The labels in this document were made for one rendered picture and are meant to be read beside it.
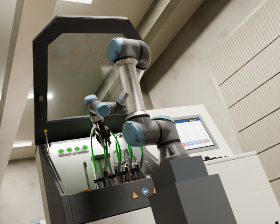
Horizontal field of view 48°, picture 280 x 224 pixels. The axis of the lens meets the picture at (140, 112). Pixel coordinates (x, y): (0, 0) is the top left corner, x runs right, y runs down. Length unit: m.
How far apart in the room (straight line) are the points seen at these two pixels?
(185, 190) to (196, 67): 5.13
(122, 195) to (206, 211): 0.63
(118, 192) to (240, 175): 0.87
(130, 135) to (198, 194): 0.38
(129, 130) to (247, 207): 1.11
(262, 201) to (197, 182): 1.01
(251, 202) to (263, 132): 3.04
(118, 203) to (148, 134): 0.57
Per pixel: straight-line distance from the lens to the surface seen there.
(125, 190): 1.84
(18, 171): 11.69
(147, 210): 1.87
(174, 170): 1.35
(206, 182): 1.38
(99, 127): 1.90
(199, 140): 2.52
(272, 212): 2.34
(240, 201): 2.20
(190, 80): 6.46
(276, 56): 5.04
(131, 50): 1.52
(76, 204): 1.76
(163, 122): 1.46
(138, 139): 1.36
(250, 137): 5.37
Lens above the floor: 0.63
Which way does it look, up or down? 21 degrees up
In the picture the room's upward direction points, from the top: 17 degrees counter-clockwise
